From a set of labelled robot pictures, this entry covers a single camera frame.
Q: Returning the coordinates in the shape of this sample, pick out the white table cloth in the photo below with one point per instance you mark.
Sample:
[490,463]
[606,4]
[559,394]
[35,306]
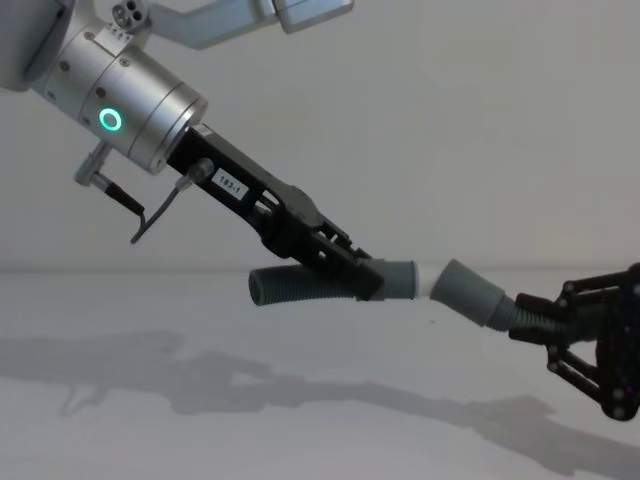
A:
[250,410]

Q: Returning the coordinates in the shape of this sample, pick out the white curtain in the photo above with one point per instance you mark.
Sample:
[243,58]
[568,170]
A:
[425,125]

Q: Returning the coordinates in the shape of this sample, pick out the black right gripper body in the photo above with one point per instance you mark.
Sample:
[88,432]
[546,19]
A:
[627,350]

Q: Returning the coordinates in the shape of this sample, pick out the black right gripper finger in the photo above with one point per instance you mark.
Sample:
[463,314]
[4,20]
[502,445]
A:
[567,362]
[542,305]

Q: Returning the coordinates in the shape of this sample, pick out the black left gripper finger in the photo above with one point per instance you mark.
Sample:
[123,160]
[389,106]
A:
[345,241]
[330,262]

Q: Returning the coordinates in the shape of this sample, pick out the white tube connector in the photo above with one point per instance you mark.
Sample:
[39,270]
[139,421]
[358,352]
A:
[427,282]

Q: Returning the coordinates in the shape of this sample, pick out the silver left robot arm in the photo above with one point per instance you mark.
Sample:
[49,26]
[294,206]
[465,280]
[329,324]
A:
[135,95]

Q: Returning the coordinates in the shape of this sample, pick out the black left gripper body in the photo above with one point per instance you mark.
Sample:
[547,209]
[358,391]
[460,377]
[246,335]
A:
[235,175]

